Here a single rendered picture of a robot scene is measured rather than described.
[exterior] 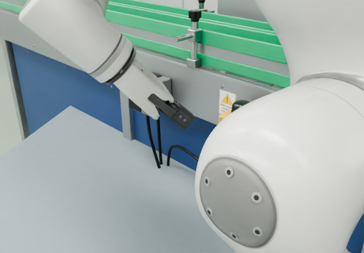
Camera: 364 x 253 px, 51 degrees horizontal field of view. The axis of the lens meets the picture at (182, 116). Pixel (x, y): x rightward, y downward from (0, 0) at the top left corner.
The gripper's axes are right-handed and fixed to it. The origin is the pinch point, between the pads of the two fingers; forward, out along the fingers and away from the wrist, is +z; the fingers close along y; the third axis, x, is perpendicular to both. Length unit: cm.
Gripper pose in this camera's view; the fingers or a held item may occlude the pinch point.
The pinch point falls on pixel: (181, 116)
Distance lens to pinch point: 70.0
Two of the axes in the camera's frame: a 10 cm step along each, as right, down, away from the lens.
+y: 2.8, 4.2, -8.7
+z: 6.8, 5.5, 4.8
